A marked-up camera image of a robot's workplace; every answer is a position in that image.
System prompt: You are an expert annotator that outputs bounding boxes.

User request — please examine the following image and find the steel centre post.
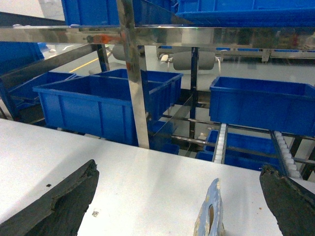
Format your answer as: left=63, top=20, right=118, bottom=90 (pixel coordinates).
left=117, top=0, right=150, bottom=149

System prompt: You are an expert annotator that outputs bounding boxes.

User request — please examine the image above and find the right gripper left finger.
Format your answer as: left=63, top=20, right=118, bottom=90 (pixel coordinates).
left=0, top=159, right=99, bottom=236

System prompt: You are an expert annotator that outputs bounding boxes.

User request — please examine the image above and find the grey office chair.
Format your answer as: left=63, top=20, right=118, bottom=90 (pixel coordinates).
left=159, top=52, right=221, bottom=73

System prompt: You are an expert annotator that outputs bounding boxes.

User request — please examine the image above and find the small qr sticker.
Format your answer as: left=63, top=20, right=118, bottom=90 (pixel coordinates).
left=92, top=208, right=101, bottom=217

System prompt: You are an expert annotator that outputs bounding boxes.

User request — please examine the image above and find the blue bin right shelf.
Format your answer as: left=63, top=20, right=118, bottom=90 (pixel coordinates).
left=209, top=77, right=315, bottom=137

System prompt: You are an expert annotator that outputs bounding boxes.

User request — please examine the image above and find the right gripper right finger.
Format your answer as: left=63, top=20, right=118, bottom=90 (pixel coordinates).
left=259, top=165, right=315, bottom=236

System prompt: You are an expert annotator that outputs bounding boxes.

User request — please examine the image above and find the large blue bin left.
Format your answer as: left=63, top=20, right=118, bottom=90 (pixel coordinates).
left=32, top=75, right=168, bottom=146

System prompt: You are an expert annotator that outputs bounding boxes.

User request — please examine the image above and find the flower gift bag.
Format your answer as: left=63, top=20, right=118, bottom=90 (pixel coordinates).
left=193, top=178, right=225, bottom=236

